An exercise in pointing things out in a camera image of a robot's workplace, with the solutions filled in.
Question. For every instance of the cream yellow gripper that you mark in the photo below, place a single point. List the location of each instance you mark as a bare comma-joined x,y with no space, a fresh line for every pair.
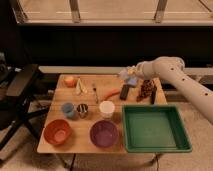
132,71

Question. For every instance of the light blue grey towel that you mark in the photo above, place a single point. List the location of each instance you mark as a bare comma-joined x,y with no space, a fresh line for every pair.
123,75

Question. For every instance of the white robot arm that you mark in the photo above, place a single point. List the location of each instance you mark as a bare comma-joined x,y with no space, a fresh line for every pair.
170,69

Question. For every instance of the blue sponge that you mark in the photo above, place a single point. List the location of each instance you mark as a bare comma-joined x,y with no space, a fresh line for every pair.
132,82

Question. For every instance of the black rectangular block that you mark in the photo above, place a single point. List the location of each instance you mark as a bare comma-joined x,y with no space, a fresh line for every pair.
124,92

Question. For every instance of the brown patterned object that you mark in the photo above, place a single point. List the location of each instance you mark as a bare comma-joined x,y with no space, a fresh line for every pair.
148,89

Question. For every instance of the orange carrot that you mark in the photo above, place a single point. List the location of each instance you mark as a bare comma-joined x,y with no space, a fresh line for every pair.
110,94

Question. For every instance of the small fork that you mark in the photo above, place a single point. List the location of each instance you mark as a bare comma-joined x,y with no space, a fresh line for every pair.
95,93

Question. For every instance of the white cup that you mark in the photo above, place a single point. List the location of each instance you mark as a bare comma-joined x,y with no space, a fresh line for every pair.
107,109

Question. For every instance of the peeled banana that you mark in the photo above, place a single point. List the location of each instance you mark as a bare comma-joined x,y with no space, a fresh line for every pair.
80,87

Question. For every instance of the green plastic tray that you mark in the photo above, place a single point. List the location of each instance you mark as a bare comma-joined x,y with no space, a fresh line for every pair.
154,129

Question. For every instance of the metal cup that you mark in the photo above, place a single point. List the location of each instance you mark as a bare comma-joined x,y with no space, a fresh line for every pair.
82,110

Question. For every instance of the orange apple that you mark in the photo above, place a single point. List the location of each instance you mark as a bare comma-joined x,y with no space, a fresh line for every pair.
70,81

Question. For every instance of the purple bowl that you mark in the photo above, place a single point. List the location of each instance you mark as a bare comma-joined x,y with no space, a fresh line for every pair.
104,134

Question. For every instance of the blue cup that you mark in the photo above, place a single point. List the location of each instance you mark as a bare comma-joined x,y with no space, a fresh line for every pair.
68,110

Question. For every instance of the orange bowl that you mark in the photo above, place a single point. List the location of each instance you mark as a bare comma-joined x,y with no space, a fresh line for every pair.
57,132

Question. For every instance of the black office chair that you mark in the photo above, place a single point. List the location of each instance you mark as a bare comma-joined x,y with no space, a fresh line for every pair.
17,91

